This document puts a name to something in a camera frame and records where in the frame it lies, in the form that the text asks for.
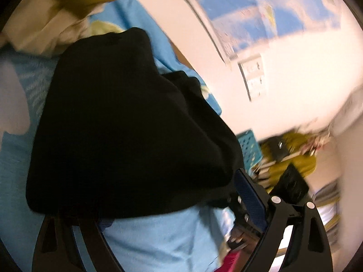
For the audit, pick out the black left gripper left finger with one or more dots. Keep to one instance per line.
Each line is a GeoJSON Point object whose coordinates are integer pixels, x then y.
{"type": "Point", "coordinates": [56, 248]}

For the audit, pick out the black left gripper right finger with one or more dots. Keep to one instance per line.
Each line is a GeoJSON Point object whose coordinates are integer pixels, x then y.
{"type": "Point", "coordinates": [264, 218]}

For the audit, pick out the black coat with gold buttons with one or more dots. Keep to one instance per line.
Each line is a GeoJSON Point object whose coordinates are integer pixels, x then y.
{"type": "Point", "coordinates": [117, 139]}

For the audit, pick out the clothes rack with yellow garments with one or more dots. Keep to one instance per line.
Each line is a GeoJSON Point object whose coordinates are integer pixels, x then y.
{"type": "Point", "coordinates": [291, 147]}

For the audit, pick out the magenta pink object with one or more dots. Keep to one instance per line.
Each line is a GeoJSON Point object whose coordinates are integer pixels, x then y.
{"type": "Point", "coordinates": [228, 262]}

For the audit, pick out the teal perforated plastic chair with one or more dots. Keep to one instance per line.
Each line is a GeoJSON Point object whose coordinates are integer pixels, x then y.
{"type": "Point", "coordinates": [252, 154]}

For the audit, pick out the cream folded garment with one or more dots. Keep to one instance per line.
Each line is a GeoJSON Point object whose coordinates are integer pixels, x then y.
{"type": "Point", "coordinates": [43, 27]}

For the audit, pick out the white wall socket panel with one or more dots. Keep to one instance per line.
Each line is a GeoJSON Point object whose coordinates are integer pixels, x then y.
{"type": "Point", "coordinates": [253, 75]}

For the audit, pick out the colourful wall map poster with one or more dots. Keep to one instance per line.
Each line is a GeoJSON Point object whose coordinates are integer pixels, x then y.
{"type": "Point", "coordinates": [240, 28]}

